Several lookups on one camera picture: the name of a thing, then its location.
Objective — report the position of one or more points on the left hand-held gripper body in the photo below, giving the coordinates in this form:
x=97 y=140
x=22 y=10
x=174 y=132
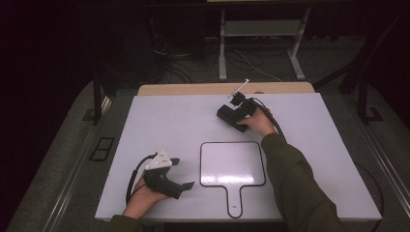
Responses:
x=159 y=180

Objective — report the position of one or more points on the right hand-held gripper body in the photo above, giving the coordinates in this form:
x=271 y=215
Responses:
x=246 y=108

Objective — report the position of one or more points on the white paddle whiteboard black rim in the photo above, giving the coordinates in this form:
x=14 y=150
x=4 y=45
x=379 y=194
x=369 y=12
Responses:
x=232 y=161

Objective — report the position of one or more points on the person's right hand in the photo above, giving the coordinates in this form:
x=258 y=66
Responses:
x=259 y=124

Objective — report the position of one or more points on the person's left hand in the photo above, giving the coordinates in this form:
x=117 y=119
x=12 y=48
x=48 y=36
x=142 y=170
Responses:
x=141 y=201

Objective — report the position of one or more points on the light wooden table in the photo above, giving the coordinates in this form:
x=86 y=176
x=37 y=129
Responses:
x=193 y=89

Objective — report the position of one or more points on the white metal stand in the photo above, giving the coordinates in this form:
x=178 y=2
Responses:
x=262 y=29

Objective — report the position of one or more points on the black metal stand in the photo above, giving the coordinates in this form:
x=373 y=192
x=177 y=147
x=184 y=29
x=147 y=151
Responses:
x=96 y=103
x=363 y=103

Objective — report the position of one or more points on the black floor outlet frame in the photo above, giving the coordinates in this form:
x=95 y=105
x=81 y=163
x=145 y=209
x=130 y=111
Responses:
x=102 y=149

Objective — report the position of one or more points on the metal floor rail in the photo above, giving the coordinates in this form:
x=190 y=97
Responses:
x=69 y=180
x=385 y=164

